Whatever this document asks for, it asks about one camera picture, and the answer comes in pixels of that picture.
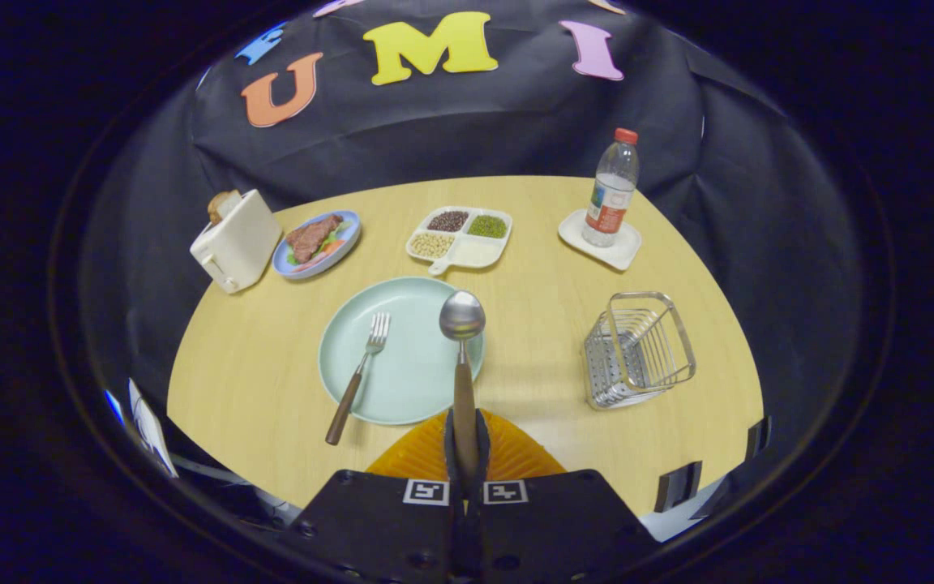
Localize wooden handled metal fork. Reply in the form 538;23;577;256
325;312;392;446

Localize light green plate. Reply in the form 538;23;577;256
319;277;486;427

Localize clear water bottle red cap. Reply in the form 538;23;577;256
582;128;641;248

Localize black rectangular block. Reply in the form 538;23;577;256
656;461;703;513

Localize white divided bean dish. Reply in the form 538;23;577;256
406;206;513;277

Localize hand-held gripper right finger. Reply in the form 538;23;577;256
467;408;662;584

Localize toasted bread slice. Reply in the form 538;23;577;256
208;191;242;226

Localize wooden handled metal spoon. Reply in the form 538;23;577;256
439;290;487;487

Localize metal wire cutlery basket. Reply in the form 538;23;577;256
583;291;697;410

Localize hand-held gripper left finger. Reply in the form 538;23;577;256
281;408;468;584

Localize white toaster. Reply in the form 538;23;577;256
190;189;283;294

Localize white square coaster dish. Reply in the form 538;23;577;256
558;208;643;272

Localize blue plate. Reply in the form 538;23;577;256
272;210;362;281

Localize white sheet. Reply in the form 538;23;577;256
128;379;180;478

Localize steak with vegetables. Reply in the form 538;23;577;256
284;213;353;267

